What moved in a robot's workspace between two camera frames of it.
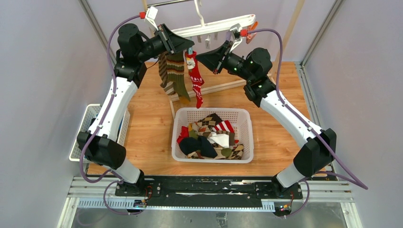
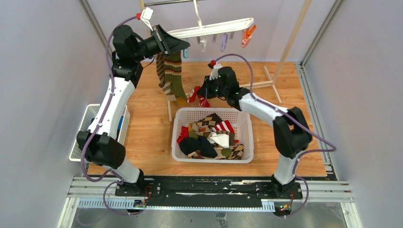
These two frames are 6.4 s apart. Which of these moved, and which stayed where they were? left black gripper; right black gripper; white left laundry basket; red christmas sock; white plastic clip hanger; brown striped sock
Moved: right black gripper; red christmas sock
Stayed: white plastic clip hanger; white left laundry basket; brown striped sock; left black gripper
